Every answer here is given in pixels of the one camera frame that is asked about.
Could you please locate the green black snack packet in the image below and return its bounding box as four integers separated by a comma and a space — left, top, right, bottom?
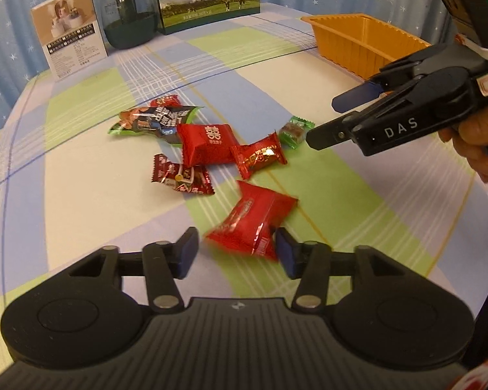
108, 105, 206, 144

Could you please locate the small red wrapped candy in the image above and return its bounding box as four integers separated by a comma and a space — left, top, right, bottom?
150, 94, 182, 109

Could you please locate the small green wrapped candy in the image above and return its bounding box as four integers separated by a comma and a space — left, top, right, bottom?
278, 116, 316, 149

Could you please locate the milk carton box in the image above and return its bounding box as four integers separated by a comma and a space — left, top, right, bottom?
151, 0, 262, 35

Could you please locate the red square snack packet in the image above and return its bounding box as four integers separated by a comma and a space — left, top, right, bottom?
176, 123, 238, 167
204, 180, 299, 261

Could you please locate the blue star curtain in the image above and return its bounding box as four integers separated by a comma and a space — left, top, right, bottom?
0, 0, 488, 141

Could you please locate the dark green glass jar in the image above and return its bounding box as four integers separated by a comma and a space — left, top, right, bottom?
100, 0, 161, 50

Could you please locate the dark red snack wrapper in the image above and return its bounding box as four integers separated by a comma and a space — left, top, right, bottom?
150, 153, 214, 196

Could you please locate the person's right hand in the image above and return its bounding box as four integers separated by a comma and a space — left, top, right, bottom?
438, 108, 488, 183

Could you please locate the plaid tablecloth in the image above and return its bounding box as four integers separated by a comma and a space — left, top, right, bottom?
0, 2, 488, 334

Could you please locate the red gold snack packet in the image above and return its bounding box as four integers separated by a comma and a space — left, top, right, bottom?
230, 131, 289, 180

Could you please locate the white product box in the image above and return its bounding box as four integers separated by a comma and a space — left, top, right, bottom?
30, 0, 108, 80

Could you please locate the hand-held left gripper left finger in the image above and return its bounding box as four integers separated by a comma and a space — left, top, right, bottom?
67, 227, 200, 313

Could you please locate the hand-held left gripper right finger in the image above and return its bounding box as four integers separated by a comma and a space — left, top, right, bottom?
274, 227, 407, 313

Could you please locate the orange plastic tray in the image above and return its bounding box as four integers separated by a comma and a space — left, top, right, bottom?
301, 13, 432, 80

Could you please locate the red white printed clothing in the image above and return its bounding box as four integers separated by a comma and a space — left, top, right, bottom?
447, 357, 488, 390

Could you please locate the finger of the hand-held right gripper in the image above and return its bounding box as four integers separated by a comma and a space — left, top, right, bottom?
306, 67, 470, 151
332, 46, 482, 113

